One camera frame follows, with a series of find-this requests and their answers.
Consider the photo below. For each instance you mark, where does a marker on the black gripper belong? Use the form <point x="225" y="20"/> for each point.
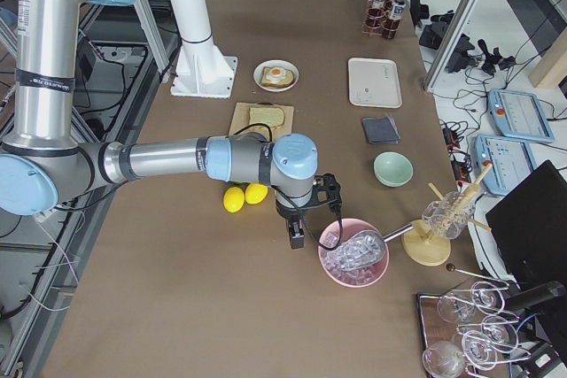
<point x="289" y="212"/>

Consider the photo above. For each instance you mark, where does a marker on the yellow lemon near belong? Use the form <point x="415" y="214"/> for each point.
<point x="233" y="199"/>

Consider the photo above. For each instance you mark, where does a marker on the black monitor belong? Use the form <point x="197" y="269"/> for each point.
<point x="529" y="227"/>

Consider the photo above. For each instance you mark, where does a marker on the blue teach pendant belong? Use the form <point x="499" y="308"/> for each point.
<point x="519" y="115"/>
<point x="512" y="161"/>

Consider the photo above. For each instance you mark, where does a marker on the blue teach pendant near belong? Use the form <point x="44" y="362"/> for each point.
<point x="512" y="161"/>

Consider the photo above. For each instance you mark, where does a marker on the copper wire bottle rack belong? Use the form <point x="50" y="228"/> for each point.
<point x="375" y="26"/>

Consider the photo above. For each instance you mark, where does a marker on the plain bread slice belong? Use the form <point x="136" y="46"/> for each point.
<point x="271" y="116"/>

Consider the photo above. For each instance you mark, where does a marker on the aluminium frame post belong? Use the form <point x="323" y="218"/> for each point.
<point x="448" y="44"/>

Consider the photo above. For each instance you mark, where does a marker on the tea bottle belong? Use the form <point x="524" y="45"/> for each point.
<point x="376" y="7"/>
<point x="393" y="19"/>

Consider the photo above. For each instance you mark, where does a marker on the yellow lemon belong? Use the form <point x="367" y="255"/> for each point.
<point x="233" y="199"/>
<point x="255" y="193"/>

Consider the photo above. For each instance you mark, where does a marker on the blue teach pendant far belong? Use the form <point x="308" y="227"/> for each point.
<point x="519" y="115"/>

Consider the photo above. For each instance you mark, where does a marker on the tea bottle front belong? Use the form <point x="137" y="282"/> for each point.
<point x="393" y="19"/>

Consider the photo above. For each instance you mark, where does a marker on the glass mug on stand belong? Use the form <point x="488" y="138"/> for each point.
<point x="448" y="217"/>

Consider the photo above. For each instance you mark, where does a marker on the wine glass rack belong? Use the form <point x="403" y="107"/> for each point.
<point x="468" y="331"/>

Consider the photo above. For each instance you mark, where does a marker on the white round plate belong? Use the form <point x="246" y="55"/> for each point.
<point x="257" y="73"/>

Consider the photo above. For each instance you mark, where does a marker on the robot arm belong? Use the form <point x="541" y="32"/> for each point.
<point x="42" y="165"/>

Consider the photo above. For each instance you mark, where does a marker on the fried egg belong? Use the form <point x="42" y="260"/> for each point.
<point x="276" y="73"/>

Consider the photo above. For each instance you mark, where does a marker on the tea bottle back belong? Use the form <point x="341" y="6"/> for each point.
<point x="376" y="7"/>

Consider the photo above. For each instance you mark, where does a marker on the bamboo cutting board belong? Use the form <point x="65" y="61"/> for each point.
<point x="240" y="119"/>

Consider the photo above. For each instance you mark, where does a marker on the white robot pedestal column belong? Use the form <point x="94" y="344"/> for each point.
<point x="201" y="70"/>

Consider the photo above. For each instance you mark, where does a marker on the green bowl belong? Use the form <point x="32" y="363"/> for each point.
<point x="392" y="169"/>

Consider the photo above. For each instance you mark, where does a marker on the bread slice under egg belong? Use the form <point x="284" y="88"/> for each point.
<point x="284" y="83"/>

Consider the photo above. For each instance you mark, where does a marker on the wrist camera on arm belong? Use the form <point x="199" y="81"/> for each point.
<point x="326" y="192"/>

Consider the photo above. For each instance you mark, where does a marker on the metal ice scoop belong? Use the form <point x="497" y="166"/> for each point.
<point x="366" y="248"/>

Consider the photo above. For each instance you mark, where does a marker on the wooden cup tree stand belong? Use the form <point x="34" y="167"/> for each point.
<point x="428" y="249"/>

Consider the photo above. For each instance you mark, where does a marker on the yellow lemon far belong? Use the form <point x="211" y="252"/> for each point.
<point x="255" y="193"/>

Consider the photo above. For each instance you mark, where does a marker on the pink ice bowl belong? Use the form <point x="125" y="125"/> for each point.
<point x="330" y="240"/>

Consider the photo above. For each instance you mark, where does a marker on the grey folded cloth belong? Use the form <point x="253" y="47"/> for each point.
<point x="382" y="130"/>

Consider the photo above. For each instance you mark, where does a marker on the cream rabbit tray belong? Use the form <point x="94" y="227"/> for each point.
<point x="373" y="83"/>

